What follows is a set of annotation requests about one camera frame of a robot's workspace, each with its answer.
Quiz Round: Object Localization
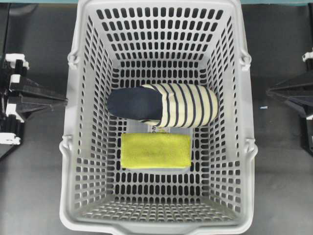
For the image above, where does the navy striped slipper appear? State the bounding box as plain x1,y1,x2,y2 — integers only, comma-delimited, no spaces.
107,83,219,128

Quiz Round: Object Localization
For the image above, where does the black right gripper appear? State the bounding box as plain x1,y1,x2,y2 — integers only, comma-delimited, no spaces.
267,51,313,152

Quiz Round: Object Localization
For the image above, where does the yellow cloth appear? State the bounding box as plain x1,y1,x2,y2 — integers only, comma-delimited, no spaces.
121,133,191,169

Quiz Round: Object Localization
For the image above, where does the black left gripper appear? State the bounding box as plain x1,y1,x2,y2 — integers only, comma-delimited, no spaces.
0,53,67,145

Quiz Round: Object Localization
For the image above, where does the grey plastic shopping basket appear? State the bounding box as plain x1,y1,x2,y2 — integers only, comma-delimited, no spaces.
60,0,258,235

